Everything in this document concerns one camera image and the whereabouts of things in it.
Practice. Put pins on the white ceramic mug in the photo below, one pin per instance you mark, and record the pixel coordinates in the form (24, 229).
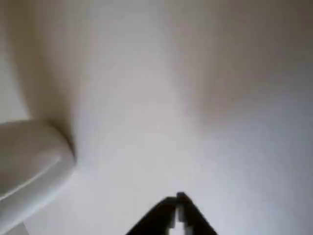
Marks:
(27, 166)

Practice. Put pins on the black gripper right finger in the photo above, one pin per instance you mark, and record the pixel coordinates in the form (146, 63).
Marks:
(193, 218)

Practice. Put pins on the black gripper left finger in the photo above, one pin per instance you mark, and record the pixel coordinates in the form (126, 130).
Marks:
(156, 218)

